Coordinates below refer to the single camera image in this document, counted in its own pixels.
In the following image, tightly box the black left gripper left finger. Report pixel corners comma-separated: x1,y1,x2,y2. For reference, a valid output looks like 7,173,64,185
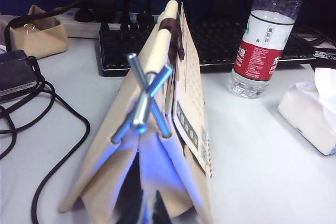
122,152,144,224

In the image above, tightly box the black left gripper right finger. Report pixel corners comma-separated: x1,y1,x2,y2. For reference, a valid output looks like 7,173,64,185
153,190,174,224

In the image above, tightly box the blue white tissue pack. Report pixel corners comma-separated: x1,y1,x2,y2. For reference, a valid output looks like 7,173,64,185
277,66,336,156

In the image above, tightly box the red label water bottle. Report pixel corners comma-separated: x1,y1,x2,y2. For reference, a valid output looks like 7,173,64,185
230,0,305,99

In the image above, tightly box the beige desk calendar card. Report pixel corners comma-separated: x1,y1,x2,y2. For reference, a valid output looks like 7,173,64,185
165,3,212,183

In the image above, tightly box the beige fabric calendar stand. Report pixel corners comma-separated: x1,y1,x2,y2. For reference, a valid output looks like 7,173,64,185
59,0,214,224

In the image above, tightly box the black power adapter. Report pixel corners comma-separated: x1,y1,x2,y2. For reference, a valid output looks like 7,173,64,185
0,49,39,104

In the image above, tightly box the black keyboard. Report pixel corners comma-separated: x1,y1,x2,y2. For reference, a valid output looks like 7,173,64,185
98,15,320,78

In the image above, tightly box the dark calendar clip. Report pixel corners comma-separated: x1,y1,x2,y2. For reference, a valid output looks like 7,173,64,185
159,17,186,59

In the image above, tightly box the white power strip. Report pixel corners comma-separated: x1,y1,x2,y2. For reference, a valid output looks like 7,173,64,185
54,7,161,40

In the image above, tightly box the beige fabric pouch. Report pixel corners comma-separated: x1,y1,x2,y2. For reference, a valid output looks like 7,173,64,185
10,5,69,60

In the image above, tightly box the black power plug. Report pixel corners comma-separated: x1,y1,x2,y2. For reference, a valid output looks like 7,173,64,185
74,0,95,23

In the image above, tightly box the silver binder clip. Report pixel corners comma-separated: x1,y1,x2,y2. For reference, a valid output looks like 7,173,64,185
24,23,37,35

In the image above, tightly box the black labelled device base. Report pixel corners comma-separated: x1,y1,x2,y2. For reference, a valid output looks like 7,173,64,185
312,48,336,70

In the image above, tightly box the black adapter cable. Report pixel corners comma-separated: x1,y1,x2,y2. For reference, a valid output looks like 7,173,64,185
0,56,91,224

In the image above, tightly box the black looped cable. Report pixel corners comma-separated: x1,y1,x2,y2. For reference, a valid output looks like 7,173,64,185
142,0,171,24

